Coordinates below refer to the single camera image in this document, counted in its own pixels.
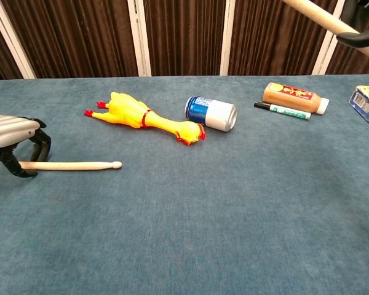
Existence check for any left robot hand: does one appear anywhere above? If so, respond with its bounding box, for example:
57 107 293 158
0 115 52 178

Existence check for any wooden drumstick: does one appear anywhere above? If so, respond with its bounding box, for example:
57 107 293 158
281 0 360 35
18 160 123 171

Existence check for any yellow and blue carton box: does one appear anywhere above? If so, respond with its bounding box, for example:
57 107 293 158
348 85 369 135

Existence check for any brown drink bottle white cap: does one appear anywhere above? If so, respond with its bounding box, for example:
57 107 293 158
261 82 330 116

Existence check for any white marker pen black cap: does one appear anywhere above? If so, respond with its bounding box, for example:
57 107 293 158
253 101 312 121

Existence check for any yellow rubber chicken toy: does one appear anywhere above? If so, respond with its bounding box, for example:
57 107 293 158
84 91 207 146

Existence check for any blue and white soda can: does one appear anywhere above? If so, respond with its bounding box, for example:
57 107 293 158
184 96 238 133

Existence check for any blue carpet table mat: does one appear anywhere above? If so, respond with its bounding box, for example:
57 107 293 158
0 73 369 295

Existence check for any white frame post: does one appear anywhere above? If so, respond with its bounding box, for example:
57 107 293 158
220 0 236 76
0 0 36 79
312 0 348 76
127 0 152 77

